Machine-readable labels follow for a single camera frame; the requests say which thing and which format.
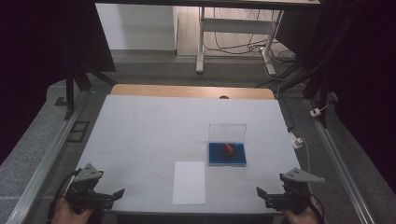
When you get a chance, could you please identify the white plug with cable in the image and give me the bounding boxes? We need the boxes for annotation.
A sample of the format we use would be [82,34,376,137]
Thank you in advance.
[290,131,313,194]

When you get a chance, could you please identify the black curtain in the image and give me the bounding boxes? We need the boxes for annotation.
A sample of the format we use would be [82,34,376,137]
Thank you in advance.
[0,0,117,166]
[275,0,396,194]

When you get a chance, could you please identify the person's left hand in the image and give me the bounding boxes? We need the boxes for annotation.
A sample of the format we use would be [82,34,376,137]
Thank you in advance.
[50,195,95,224]

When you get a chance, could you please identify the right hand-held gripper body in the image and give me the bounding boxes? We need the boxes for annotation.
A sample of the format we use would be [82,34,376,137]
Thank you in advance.
[264,167,326,217]

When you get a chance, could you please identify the blue ink pad case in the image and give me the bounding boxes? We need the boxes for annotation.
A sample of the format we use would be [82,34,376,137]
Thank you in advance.
[207,122,248,167]

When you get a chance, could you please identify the black floor cables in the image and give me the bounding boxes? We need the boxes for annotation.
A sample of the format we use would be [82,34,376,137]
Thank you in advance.
[204,8,297,63]

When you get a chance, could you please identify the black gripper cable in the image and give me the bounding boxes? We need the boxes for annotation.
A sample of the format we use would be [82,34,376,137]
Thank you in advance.
[306,192,327,224]
[47,168,82,224]

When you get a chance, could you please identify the black floor frame plate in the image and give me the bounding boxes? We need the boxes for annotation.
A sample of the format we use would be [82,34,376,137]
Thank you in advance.
[65,120,91,144]

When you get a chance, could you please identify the aluminium rail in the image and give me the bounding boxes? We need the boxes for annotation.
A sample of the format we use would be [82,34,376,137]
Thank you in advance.
[305,98,376,224]
[5,91,90,224]

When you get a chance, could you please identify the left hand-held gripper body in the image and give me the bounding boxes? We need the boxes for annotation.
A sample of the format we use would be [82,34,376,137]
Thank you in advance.
[64,162,115,216]

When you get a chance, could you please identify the person's right hand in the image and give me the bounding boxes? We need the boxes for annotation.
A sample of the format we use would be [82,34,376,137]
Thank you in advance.
[281,195,322,224]

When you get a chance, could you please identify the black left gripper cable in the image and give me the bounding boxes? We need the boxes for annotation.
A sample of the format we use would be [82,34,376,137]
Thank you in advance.
[47,168,82,224]

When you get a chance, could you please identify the white paper sheet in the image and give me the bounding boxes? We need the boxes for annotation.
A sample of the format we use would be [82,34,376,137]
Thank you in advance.
[172,161,206,206]

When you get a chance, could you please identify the white desk frame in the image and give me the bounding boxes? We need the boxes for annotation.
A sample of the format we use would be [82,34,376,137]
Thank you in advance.
[195,6,285,76]

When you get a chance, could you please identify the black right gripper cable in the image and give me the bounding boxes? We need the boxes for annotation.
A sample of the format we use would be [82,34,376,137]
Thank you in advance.
[306,192,327,224]

